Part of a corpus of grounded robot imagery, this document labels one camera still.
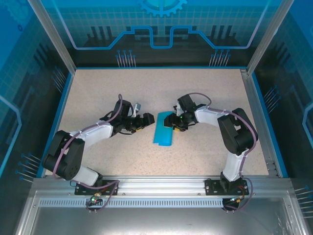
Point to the blue paper sheet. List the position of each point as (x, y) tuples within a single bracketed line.
[(162, 137)]

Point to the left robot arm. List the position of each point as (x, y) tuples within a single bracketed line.
[(95, 132)]

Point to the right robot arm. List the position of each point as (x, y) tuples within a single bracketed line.
[(207, 116)]

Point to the steel sheet tray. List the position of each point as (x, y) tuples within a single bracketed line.
[(156, 220)]

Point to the aluminium mounting rail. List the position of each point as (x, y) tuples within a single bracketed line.
[(161, 183)]

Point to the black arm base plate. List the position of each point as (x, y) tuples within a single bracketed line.
[(210, 188), (82, 192)]

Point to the aluminium side rail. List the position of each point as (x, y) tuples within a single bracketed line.
[(256, 117)]

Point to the aluminium frame post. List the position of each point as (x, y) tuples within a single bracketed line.
[(270, 36), (52, 36)]

